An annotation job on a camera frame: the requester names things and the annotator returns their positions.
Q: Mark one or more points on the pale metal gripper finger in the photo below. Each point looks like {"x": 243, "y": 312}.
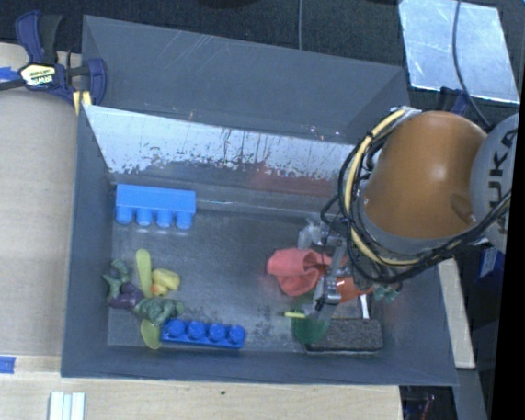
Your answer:
{"x": 329, "y": 294}
{"x": 313, "y": 235}

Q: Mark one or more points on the orange-red toy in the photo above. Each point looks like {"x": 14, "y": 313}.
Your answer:
{"x": 352, "y": 289}

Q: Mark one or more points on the red cloth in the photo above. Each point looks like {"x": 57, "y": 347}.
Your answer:
{"x": 291, "y": 267}

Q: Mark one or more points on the small yellow stick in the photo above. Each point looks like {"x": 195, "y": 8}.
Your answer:
{"x": 295, "y": 315}

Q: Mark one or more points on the green cup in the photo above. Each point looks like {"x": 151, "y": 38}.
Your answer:
{"x": 308, "y": 331}

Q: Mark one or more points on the dark grey sponge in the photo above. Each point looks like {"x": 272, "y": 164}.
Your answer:
{"x": 352, "y": 335}

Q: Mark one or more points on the grey metal bin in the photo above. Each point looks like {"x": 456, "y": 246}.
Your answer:
{"x": 238, "y": 267}

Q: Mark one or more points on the dark blue toy brick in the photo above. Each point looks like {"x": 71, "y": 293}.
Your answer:
{"x": 204, "y": 333}

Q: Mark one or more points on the yellow rubber duck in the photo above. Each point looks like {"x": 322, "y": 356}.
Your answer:
{"x": 165, "y": 282}

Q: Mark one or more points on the light blue toy brick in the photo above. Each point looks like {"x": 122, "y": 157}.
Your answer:
{"x": 154, "y": 203}

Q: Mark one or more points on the yellow-green long toy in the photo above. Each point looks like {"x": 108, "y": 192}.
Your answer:
{"x": 143, "y": 269}

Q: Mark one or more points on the green and purple toy figure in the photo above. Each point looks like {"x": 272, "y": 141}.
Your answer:
{"x": 156, "y": 308}

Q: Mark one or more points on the pale wood board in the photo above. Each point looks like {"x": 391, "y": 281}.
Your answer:
{"x": 25, "y": 228}

